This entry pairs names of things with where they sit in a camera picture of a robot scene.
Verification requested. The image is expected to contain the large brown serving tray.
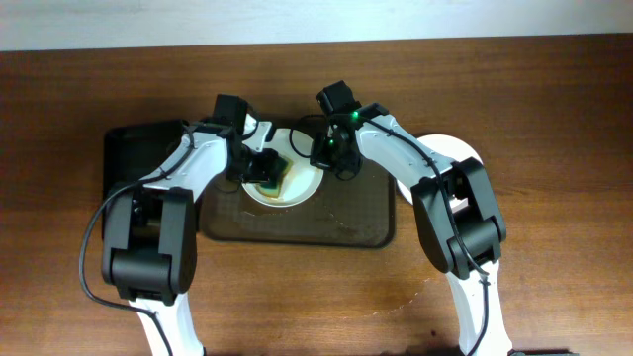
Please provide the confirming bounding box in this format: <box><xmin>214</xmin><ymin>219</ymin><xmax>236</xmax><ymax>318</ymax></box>
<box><xmin>199</xmin><ymin>160</ymin><xmax>395</xmax><ymax>248</ymax></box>

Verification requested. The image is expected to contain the white plate with sauce stain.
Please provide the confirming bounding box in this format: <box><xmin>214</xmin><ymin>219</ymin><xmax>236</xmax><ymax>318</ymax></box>
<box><xmin>397</xmin><ymin>180</ymin><xmax>412</xmax><ymax>205</ymax></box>

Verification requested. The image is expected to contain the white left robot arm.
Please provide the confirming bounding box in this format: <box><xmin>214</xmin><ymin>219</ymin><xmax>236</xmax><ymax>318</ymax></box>
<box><xmin>95</xmin><ymin>116</ymin><xmax>277</xmax><ymax>355</ymax></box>

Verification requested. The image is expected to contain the small black tray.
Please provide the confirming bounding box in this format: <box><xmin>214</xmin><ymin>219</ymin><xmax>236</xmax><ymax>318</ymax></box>
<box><xmin>103</xmin><ymin>120</ymin><xmax>189</xmax><ymax>227</ymax></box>

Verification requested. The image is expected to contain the green yellow sponge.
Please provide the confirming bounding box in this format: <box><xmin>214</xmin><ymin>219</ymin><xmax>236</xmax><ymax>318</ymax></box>
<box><xmin>256</xmin><ymin>156</ymin><xmax>293</xmax><ymax>198</ymax></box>

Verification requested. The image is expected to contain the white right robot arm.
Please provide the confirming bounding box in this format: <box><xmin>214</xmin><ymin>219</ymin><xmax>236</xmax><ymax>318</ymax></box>
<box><xmin>311</xmin><ymin>101</ymin><xmax>512</xmax><ymax>355</ymax></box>

